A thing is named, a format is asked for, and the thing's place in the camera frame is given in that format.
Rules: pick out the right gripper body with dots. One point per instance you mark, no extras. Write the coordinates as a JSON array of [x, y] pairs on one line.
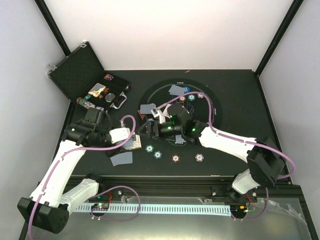
[[155, 124]]

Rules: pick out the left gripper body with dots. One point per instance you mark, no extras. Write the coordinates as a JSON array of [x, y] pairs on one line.
[[110, 153]]

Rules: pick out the card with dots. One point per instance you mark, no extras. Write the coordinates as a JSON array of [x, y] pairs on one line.
[[178, 91], [122, 159], [179, 139], [146, 109]]

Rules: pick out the single green poker chip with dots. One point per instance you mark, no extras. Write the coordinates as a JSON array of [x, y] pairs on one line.
[[149, 148]]

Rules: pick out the brown poker chip stack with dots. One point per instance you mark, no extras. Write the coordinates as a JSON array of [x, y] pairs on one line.
[[175, 158]]

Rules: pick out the blue round button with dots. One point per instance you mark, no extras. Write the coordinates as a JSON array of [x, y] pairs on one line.
[[186, 89]]

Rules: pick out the chips row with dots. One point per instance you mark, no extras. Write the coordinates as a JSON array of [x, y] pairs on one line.
[[84, 103]]

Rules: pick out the blue white poker chip stack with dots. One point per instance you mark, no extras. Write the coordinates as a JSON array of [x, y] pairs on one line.
[[199, 157]]

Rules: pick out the blue white chip mat top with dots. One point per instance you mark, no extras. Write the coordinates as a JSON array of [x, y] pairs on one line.
[[200, 95]]

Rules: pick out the triangular all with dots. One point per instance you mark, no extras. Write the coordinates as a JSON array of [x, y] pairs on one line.
[[142, 116]]

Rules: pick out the blue patterned card deck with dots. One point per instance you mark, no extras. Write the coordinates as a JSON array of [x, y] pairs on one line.
[[128, 144]]

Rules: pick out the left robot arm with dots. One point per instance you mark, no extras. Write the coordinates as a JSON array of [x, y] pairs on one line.
[[48, 207]]

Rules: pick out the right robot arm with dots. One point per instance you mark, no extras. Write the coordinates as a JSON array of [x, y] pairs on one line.
[[264, 163]]

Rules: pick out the playing card deck box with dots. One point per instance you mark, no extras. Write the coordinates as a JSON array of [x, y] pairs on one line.
[[136, 142]]

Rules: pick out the two blue white chips in case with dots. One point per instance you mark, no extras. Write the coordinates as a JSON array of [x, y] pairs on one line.
[[100, 108]]

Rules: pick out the silver dealer button in case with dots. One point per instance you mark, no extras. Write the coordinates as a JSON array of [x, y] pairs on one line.
[[109, 97]]

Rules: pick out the round black poker mat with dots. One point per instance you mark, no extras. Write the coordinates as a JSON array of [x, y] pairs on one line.
[[198, 109]]

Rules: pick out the card deck in case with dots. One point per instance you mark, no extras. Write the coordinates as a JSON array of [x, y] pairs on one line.
[[96, 90]]

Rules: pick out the purple chips in case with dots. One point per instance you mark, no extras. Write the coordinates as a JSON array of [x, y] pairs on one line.
[[108, 77]]

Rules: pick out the black poker case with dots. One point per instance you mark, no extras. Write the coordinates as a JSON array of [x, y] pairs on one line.
[[76, 74]]

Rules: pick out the black aluminium rail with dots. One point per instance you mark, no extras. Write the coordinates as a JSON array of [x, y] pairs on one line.
[[149, 186]]

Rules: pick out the white slotted cable duct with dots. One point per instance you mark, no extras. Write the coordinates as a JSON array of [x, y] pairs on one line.
[[163, 209]]

